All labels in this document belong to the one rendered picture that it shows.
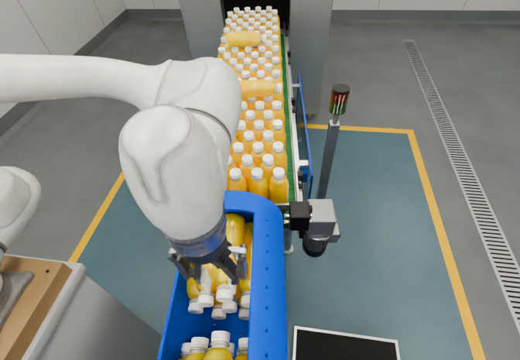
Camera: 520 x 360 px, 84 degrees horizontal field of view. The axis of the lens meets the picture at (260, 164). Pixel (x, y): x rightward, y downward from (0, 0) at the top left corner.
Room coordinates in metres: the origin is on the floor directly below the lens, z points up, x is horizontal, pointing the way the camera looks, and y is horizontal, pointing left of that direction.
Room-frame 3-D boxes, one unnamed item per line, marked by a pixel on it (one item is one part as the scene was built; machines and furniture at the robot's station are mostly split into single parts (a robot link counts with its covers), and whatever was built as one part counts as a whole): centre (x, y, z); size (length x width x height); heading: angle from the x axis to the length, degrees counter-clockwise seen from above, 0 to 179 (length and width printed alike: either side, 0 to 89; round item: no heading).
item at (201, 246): (0.23, 0.10, 1.49); 0.09 x 0.09 x 0.06
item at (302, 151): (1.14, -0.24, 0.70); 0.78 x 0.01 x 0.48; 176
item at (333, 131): (0.88, -0.31, 0.55); 0.04 x 0.04 x 1.10; 86
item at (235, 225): (0.34, 0.09, 1.16); 0.19 x 0.07 x 0.07; 176
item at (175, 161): (0.24, 0.10, 1.60); 0.13 x 0.11 x 0.16; 172
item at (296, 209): (0.56, -0.12, 0.95); 0.10 x 0.07 x 0.10; 86
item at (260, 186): (0.65, 0.01, 1.00); 0.07 x 0.07 x 0.19
